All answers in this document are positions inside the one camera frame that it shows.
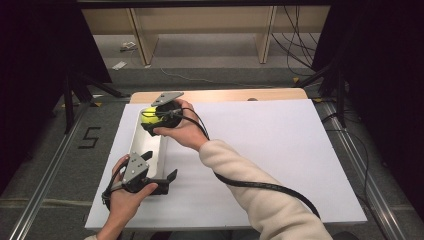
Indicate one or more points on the beige wooden desk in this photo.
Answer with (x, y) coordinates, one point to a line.
(206, 20)

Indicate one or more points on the flat white paper slip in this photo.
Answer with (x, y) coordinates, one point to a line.
(119, 65)

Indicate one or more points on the metal floor rail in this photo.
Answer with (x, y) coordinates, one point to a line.
(43, 186)
(360, 166)

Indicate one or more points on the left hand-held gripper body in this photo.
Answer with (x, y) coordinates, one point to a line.
(136, 168)

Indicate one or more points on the person's left hand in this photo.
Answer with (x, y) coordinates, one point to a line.
(123, 206)

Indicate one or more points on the white foam board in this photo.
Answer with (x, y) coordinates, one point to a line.
(266, 150)

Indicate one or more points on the black tripod stand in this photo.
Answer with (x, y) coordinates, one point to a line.
(340, 96)
(70, 100)

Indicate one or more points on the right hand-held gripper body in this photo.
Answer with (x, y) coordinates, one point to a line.
(168, 115)

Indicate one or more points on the yellow tennis ball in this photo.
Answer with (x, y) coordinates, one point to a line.
(148, 117)

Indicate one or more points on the person's right hand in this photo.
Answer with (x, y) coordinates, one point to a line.
(188, 131)

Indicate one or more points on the white plastic bin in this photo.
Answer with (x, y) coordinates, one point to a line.
(146, 146)

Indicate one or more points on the black curtain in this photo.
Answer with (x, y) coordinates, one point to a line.
(40, 66)
(383, 83)

